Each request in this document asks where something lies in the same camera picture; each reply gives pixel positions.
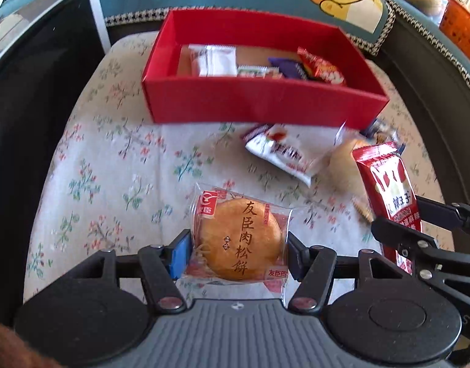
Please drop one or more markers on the silver snack bar wrapper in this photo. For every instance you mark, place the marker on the silver snack bar wrapper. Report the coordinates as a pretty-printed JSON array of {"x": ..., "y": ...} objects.
[{"x": 212, "y": 60}]

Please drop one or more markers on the small white green snack packet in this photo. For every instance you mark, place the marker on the small white green snack packet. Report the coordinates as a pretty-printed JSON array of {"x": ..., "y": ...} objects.
[{"x": 259, "y": 72}]

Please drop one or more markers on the floral seat cushion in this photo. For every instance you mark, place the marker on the floral seat cushion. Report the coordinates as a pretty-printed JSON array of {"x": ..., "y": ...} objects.
[{"x": 119, "y": 181}]

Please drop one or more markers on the round meat floss cake packet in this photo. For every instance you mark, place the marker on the round meat floss cake packet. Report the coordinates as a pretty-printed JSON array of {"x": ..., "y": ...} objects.
[{"x": 239, "y": 247}]

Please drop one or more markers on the white red snack packet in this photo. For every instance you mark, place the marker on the white red snack packet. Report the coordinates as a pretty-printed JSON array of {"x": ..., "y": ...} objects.
[{"x": 300, "y": 151}]

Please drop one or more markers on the blue wafer biscuit packet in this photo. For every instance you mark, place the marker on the blue wafer biscuit packet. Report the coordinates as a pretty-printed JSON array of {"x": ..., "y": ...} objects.
[{"x": 290, "y": 69}]

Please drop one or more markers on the red chips packet in box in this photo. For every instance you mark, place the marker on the red chips packet in box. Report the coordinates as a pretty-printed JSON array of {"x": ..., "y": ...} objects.
[{"x": 320, "y": 69}]

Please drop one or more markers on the red cardboard box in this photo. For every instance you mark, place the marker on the red cardboard box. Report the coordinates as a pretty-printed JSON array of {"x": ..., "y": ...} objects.
[{"x": 174, "y": 96}]

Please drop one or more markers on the red spicy strip packet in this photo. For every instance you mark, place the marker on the red spicy strip packet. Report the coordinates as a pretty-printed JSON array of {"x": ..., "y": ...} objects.
[{"x": 387, "y": 184}]

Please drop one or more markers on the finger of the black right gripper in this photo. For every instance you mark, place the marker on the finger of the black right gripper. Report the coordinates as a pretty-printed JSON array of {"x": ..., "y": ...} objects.
[
  {"x": 447, "y": 216},
  {"x": 445, "y": 271}
]

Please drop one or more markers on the steamed egg cake packet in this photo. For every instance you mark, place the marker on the steamed egg cake packet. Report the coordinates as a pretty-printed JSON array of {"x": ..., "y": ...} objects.
[{"x": 342, "y": 167}]

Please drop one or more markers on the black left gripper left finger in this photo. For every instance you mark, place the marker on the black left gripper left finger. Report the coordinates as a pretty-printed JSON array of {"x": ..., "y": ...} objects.
[{"x": 174, "y": 256}]

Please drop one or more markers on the orange plastic basket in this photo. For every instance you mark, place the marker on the orange plastic basket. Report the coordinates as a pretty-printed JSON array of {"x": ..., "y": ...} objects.
[{"x": 456, "y": 25}]

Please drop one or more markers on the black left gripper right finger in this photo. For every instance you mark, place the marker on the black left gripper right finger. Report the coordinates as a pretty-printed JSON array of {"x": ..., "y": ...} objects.
[{"x": 301, "y": 258}]

